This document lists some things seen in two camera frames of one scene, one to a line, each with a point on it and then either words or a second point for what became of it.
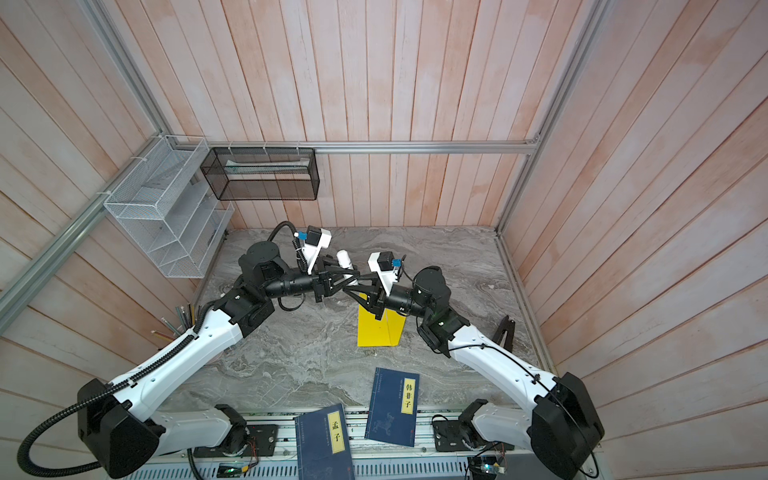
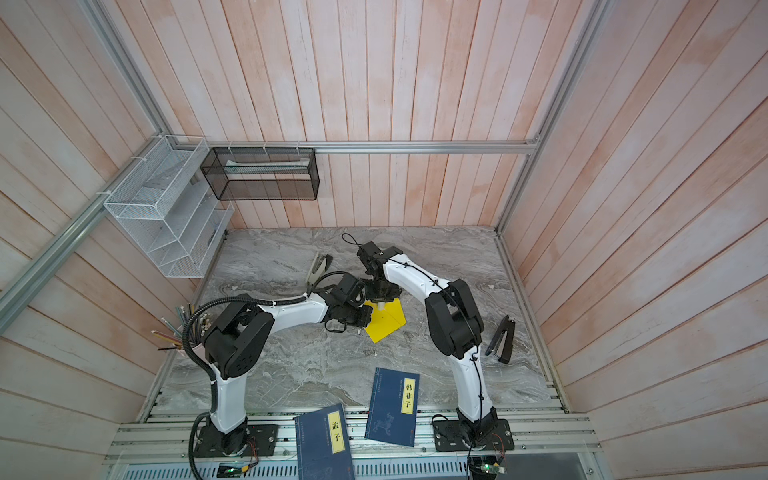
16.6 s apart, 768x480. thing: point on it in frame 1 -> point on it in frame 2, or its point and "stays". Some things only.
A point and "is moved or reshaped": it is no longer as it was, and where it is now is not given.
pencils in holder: x=185 y=323 stays
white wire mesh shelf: x=168 y=205 stays
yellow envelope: x=372 y=332 is moved or reshaped
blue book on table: x=393 y=409 stays
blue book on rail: x=323 y=445 stays
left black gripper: x=323 y=283 -> x=365 y=318
